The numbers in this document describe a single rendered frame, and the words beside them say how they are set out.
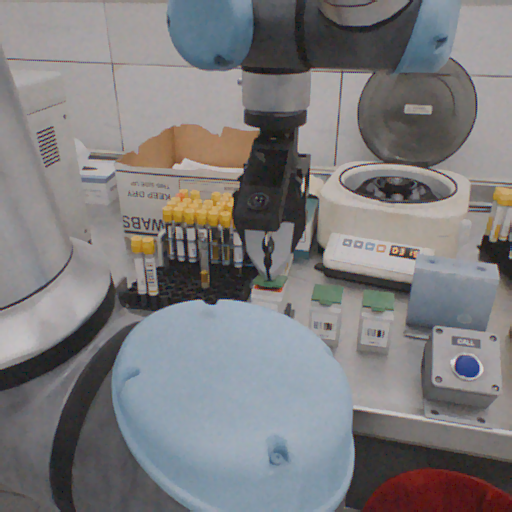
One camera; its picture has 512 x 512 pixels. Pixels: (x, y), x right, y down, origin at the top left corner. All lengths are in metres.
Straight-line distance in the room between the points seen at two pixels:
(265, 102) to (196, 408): 0.39
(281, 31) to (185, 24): 0.08
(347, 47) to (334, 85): 0.73
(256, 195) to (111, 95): 0.82
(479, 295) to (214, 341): 0.50
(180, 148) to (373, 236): 0.53
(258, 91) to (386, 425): 0.39
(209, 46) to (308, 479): 0.32
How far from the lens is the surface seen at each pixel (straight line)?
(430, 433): 0.63
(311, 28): 0.42
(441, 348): 0.60
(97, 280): 0.29
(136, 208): 0.94
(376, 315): 0.66
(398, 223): 0.82
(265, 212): 0.51
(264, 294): 0.65
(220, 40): 0.43
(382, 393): 0.63
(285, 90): 0.55
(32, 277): 0.27
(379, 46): 0.40
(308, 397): 0.24
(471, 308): 0.72
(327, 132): 1.16
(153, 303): 0.76
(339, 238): 0.84
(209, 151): 1.16
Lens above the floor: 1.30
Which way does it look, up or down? 28 degrees down
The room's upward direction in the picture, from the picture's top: straight up
